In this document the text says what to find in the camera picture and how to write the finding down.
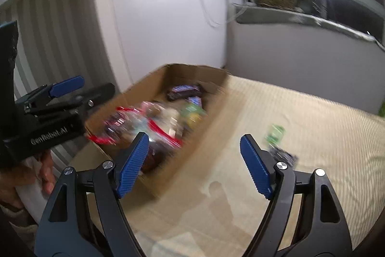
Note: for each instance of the white cabinet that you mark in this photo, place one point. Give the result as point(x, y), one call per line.
point(168, 19)

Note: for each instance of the dark blue snack packet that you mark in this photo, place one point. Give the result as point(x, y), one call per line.
point(284, 157)

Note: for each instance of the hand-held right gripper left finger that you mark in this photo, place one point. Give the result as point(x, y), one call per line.
point(134, 165)

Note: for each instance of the green snack packet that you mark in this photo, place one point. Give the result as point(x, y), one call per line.
point(275, 134)

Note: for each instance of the red-trimmed chocolate cake packet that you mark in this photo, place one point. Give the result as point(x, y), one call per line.
point(120, 124)

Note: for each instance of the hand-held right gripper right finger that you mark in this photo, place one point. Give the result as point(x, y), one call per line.
point(257, 169)

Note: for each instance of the person's left hand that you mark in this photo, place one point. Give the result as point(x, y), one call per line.
point(27, 178)

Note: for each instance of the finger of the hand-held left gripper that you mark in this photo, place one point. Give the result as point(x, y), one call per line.
point(67, 85)
point(93, 96)

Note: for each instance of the grey pleated curtain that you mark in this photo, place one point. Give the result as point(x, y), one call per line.
point(60, 34)

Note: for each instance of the cardboard box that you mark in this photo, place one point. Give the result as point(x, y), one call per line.
point(180, 160)

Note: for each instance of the yellow-green snack packet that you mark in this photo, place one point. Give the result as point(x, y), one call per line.
point(192, 115)

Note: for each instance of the small dark chocolate packet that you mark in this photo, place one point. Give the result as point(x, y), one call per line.
point(195, 100)

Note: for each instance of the brown chocolate bar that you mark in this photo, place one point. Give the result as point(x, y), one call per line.
point(185, 91)

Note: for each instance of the wrapped sliced bread loaf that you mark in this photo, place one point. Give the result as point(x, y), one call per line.
point(171, 123)

